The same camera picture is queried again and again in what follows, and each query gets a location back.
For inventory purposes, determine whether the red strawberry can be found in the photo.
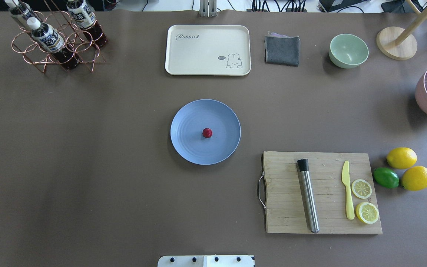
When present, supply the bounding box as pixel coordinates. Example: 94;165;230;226
202;128;212;138

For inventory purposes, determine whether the blue plate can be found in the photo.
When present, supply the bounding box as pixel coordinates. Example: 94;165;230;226
171;99;242;165

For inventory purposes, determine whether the cream rabbit tray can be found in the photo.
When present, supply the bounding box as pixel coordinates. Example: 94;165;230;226
165;25;251;76

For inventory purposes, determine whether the steel muddler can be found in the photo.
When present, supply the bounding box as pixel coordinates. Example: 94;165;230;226
297;159;320;234

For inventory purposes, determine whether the grey cloth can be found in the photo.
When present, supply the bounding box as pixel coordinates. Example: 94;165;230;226
264;32;301;67

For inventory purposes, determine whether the wooden cutting board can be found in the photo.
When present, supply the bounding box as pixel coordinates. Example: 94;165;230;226
262;151;382;235

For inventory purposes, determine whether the green bowl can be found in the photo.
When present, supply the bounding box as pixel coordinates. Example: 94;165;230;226
328;34;369;69

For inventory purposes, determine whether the lemon slice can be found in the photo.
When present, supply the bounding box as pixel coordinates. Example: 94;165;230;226
351;179;373;199

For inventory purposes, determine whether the yellow plastic knife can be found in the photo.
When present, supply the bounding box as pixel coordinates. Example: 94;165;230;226
342;161;355;220

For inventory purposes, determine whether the lemon half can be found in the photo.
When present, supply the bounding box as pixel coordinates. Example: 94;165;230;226
355;202;379;224

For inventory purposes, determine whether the dark drink bottle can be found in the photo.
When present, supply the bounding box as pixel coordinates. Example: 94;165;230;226
66;0;108;47
5;0;39;32
27;17;78;70

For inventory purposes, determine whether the green lime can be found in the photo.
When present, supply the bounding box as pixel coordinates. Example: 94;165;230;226
373;167;400;189

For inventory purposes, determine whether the yellow lemon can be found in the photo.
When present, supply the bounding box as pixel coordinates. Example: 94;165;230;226
401;166;427;191
386;147;417;169

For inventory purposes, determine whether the wooden stand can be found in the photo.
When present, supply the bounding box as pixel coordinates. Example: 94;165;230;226
376;0;427;60

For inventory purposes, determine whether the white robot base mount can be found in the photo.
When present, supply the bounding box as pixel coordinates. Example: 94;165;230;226
157;255;255;267

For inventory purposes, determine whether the copper wire bottle rack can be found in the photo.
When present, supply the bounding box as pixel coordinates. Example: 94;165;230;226
6;0;108;73

